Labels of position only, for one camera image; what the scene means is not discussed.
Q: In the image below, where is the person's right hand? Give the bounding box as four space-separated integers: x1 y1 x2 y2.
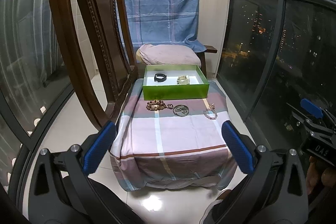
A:
306 156 336 195

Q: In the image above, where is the green cardboard box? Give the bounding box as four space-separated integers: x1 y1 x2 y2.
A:
142 65 210 101

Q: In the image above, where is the pink cushion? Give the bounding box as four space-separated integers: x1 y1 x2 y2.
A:
135 44 201 67

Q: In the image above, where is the beige cabinet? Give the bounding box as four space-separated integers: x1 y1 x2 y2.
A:
197 0 230 78

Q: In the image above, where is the pink quartz bead bracelet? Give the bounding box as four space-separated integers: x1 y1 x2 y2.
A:
203 109 218 121

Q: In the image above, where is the carved dark wooden chair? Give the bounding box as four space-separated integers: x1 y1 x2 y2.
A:
49 0 138 129

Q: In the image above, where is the black wristwatch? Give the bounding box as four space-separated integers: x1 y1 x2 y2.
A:
154 73 167 83

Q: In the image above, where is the pink plaid bedsheet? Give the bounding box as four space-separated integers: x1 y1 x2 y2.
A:
110 80 237 192

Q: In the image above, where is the brown bead bracelet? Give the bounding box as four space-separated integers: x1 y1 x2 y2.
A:
146 99 168 111

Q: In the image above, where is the cream white wristwatch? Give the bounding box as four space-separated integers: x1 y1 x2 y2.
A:
177 75 190 85

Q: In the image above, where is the silver bangle with jade charms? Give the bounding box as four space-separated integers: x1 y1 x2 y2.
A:
173 105 190 117

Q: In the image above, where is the blue plaid cloth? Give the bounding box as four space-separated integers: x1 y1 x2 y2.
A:
125 0 206 53

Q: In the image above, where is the wooden armchair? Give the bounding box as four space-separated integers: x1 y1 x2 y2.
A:
197 46 218 78

